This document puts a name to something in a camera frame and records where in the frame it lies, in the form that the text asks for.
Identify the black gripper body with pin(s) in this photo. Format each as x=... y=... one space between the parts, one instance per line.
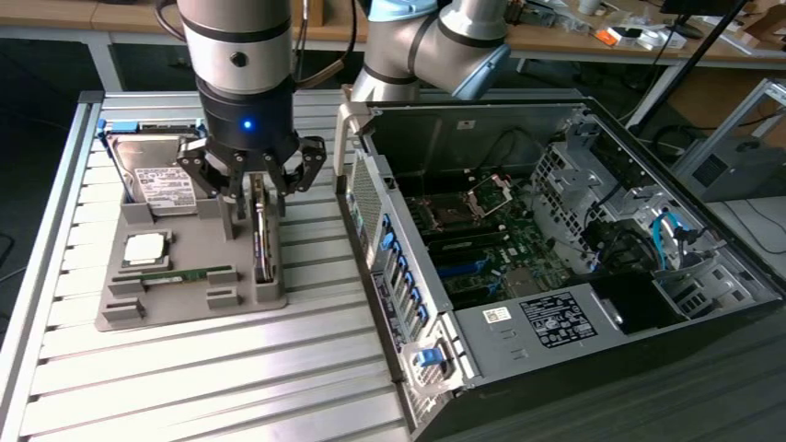
x=246 y=119

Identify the graphics card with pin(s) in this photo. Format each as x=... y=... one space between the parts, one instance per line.
x=264 y=239

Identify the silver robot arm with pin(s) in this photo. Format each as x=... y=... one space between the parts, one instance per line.
x=237 y=46

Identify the hard disk with blue carrier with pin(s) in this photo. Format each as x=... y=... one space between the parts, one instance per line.
x=154 y=184

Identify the open black PC case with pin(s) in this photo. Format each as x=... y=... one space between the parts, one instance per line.
x=430 y=138

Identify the blue slot clip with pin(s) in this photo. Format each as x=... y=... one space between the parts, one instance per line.
x=418 y=304
x=404 y=264
x=388 y=235
x=410 y=285
x=425 y=321

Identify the silver CPU chip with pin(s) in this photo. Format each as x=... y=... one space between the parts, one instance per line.
x=145 y=251

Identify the green RAM stick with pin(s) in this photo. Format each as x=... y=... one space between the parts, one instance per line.
x=178 y=275

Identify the cardboard box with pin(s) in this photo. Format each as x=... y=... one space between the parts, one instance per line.
x=310 y=11

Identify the grey parts rack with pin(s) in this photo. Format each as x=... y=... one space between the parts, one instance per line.
x=185 y=299

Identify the black RAM slot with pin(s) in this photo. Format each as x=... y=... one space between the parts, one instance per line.
x=467 y=237
x=473 y=248

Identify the metal socket cover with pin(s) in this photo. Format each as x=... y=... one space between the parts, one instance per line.
x=492 y=195

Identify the blue expansion slot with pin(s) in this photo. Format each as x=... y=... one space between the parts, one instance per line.
x=464 y=269

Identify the wooden desk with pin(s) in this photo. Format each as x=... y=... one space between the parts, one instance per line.
x=765 y=56
x=62 y=18

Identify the green motherboard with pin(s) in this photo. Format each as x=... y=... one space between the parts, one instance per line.
x=523 y=239

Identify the chipset heatsink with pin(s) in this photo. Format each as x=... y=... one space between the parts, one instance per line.
x=523 y=282

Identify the blue case latch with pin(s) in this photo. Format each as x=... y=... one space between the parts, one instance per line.
x=428 y=359

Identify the grey metal box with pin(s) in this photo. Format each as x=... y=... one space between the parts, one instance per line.
x=537 y=14

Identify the grey power supply unit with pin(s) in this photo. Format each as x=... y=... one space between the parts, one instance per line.
x=492 y=340

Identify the orange white box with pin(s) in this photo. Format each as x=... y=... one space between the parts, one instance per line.
x=615 y=37

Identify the white cup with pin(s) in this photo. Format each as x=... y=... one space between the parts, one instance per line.
x=591 y=4

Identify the black stand pole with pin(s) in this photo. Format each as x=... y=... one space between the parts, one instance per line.
x=705 y=46

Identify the grey machine housing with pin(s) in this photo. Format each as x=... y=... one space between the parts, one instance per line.
x=737 y=170

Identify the black monitor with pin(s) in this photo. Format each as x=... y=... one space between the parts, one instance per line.
x=688 y=5

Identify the aluminium profile frame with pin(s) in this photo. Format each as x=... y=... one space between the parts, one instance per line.
x=759 y=99

